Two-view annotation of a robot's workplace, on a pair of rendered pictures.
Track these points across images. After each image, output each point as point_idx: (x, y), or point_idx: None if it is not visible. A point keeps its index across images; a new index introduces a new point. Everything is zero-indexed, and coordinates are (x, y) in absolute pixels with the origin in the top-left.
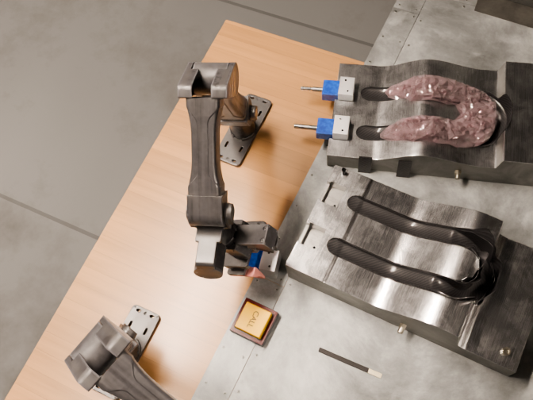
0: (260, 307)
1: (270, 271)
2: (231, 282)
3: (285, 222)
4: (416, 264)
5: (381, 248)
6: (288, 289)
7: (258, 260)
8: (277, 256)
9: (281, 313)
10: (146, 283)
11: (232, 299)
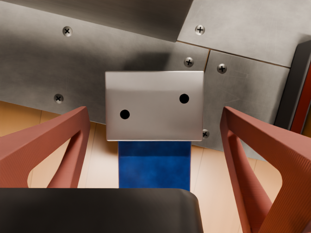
0: (309, 101)
1: (203, 90)
2: (224, 202)
3: (3, 92)
4: None
5: None
6: (214, 33)
7: (160, 146)
8: (134, 74)
9: (294, 35)
10: None
11: (271, 188)
